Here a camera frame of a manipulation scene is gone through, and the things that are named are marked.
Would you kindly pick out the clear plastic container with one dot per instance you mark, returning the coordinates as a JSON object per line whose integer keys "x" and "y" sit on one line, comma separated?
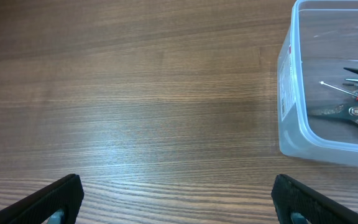
{"x": 321, "y": 40}

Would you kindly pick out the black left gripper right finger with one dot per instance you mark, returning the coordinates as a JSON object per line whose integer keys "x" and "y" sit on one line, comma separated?
{"x": 295, "y": 202}

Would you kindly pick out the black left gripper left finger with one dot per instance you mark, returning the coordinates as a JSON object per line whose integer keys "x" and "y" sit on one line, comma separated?
{"x": 60, "y": 201}

